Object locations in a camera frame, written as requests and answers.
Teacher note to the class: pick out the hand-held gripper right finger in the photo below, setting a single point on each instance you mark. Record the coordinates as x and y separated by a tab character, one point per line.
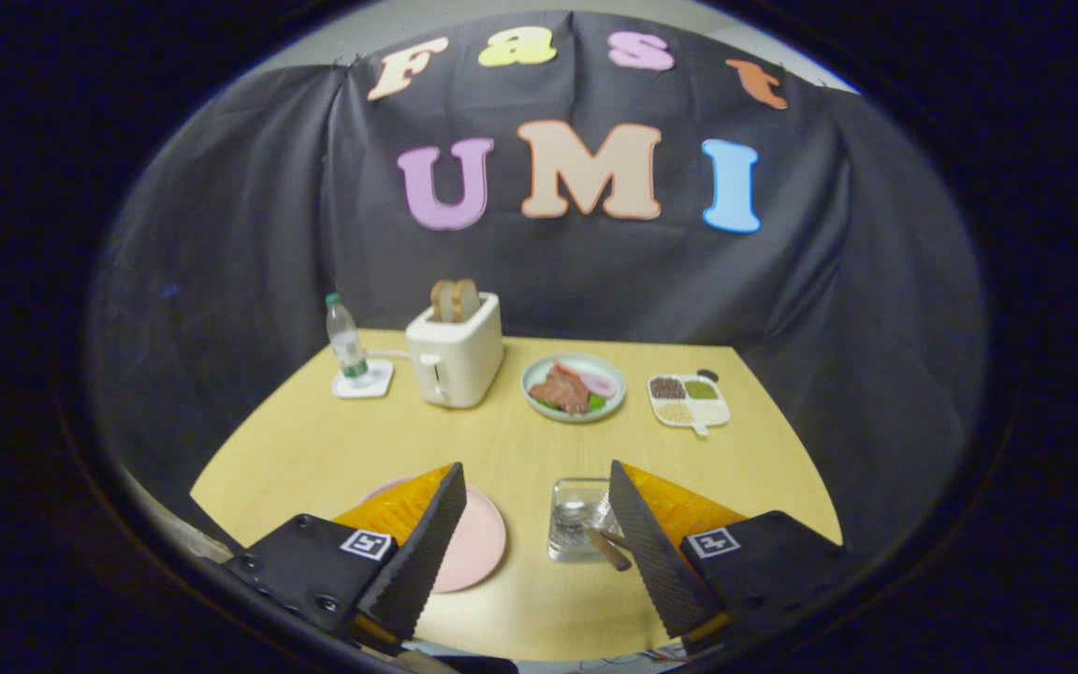
651	552

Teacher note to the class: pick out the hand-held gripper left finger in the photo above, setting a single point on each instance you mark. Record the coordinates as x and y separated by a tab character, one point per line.
422	552

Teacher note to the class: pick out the metal fork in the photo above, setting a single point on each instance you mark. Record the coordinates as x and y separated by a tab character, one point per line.
619	540

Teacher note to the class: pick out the metal spoon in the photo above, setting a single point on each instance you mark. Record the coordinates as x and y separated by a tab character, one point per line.
614	554

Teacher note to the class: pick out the pink plate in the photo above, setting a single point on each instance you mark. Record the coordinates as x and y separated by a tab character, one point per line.
478	543

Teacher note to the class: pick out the clear drain basket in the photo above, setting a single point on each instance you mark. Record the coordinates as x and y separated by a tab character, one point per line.
567	545

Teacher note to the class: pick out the white divided grain dish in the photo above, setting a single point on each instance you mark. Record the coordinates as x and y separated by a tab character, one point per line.
712	412

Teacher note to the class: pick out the green lettuce leaf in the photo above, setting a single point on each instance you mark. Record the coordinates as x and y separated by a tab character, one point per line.
597	403

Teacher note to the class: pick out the white square coaster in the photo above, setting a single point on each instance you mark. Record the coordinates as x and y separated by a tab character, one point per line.
380	384

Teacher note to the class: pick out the pink ham slice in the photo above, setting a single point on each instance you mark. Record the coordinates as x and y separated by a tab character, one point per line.
600	384

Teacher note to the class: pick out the brown meat slice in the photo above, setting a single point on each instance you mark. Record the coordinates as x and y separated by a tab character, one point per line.
562	388

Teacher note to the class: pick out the white toaster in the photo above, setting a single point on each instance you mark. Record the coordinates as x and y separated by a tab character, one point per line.
464	356

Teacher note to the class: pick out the orange sausage stick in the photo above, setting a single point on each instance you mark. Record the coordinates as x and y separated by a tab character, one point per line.
567	368

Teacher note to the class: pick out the light green plate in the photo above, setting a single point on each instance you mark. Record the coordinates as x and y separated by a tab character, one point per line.
542	369

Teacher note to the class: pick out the clear water bottle green cap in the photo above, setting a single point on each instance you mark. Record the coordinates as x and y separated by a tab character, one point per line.
347	346

